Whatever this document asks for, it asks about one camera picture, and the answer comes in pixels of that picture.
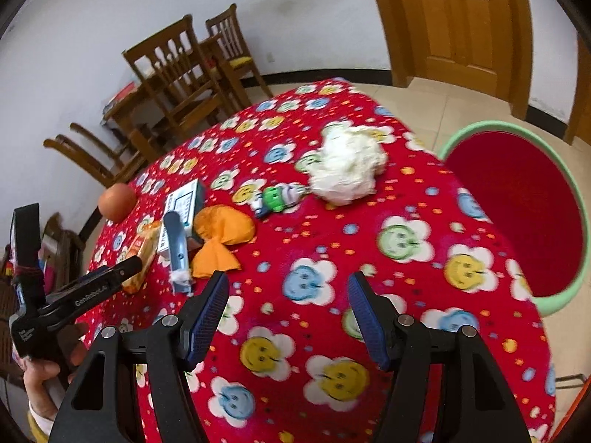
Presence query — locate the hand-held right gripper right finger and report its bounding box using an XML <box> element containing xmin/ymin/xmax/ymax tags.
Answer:
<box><xmin>347</xmin><ymin>271</ymin><xmax>532</xmax><ymax>443</ymax></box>

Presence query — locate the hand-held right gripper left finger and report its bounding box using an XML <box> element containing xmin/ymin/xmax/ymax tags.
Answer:
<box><xmin>48</xmin><ymin>270</ymin><xmax>230</xmax><ymax>443</ymax></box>

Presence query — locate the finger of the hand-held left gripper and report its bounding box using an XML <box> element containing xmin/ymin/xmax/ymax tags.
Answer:
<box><xmin>105</xmin><ymin>256</ymin><xmax>143</xmax><ymax>292</ymax></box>

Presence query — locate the orange cardboard box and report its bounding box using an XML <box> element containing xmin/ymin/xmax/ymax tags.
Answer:
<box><xmin>121</xmin><ymin>220</ymin><xmax>163</xmax><ymax>295</ymax></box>

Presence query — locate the blue grey plastic handle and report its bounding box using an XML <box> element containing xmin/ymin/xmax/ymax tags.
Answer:
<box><xmin>164</xmin><ymin>211</ymin><xmax>192</xmax><ymax>293</ymax></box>

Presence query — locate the white and blue box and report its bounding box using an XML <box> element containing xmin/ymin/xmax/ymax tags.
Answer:
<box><xmin>157</xmin><ymin>178</ymin><xmax>207</xmax><ymax>254</ymax></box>

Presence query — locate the green and white toy figure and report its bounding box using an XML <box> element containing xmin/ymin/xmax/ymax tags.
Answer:
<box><xmin>249</xmin><ymin>183</ymin><xmax>312</xmax><ymax>219</ymax></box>

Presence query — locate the white paper ball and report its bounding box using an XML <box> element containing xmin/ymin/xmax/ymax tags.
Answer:
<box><xmin>307</xmin><ymin>121</ymin><xmax>389</xmax><ymax>206</ymax></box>

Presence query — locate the green and red plastic basin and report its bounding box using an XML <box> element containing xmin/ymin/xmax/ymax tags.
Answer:
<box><xmin>438</xmin><ymin>121</ymin><xmax>588</xmax><ymax>318</ymax></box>

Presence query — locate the person's left forearm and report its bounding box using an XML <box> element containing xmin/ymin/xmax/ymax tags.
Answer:
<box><xmin>25</xmin><ymin>401</ymin><xmax>58</xmax><ymax>443</ymax></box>

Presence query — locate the person's left hand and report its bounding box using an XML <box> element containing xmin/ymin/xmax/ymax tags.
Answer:
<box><xmin>21</xmin><ymin>322</ymin><xmax>89</xmax><ymax>420</ymax></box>

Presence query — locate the orange fruit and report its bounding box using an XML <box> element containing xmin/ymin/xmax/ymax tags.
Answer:
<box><xmin>98</xmin><ymin>183</ymin><xmax>138</xmax><ymax>223</ymax></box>

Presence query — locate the dark wooden chair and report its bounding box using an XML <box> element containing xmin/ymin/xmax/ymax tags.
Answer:
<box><xmin>41</xmin><ymin>212</ymin><xmax>86</xmax><ymax>296</ymax></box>

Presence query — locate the red smiley flower blanket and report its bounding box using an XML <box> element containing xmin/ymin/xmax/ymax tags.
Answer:
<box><xmin>76</xmin><ymin>78</ymin><xmax>557</xmax><ymax>443</ymax></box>

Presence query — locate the low wooden chair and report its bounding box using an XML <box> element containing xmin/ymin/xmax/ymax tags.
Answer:
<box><xmin>69</xmin><ymin>122</ymin><xmax>148</xmax><ymax>181</ymax></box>
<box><xmin>43</xmin><ymin>135</ymin><xmax>134</xmax><ymax>190</ymax></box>

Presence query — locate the red book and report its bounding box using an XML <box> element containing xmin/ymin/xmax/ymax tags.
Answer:
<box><xmin>104</xmin><ymin>82</ymin><xmax>139</xmax><ymax>109</ymax></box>

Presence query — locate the large wooden slat-back chair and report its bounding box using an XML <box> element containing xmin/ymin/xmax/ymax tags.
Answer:
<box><xmin>122</xmin><ymin>15</ymin><xmax>241</xmax><ymax>148</ymax></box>

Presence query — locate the wooden chair with yellow cushion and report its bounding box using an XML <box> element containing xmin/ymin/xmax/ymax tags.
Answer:
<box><xmin>205</xmin><ymin>4</ymin><xmax>273</xmax><ymax>107</ymax></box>

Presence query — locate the wooden panel door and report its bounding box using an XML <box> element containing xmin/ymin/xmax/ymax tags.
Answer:
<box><xmin>564</xmin><ymin>32</ymin><xmax>591</xmax><ymax>146</ymax></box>
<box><xmin>362</xmin><ymin>0</ymin><xmax>536</xmax><ymax>121</ymax></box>

